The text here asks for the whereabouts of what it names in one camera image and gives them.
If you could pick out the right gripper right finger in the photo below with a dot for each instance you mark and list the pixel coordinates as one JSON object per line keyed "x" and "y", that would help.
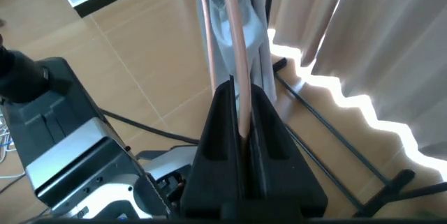
{"x": 290, "y": 189}

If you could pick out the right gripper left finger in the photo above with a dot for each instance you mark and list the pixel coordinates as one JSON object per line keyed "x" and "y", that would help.
{"x": 209, "y": 185}

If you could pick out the pink clothes hanger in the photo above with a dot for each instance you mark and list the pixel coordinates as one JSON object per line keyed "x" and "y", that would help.
{"x": 237, "y": 42}

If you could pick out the pale grey shorts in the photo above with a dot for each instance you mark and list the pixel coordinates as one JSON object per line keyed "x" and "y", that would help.
{"x": 251, "y": 25}

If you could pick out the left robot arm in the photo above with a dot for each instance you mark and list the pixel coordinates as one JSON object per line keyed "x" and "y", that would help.
{"x": 21, "y": 77}

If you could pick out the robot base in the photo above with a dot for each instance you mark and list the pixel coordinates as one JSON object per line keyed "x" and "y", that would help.
{"x": 77, "y": 154}

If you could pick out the black clothes rack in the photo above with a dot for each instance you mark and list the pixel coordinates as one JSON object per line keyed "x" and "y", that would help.
{"x": 384, "y": 192}

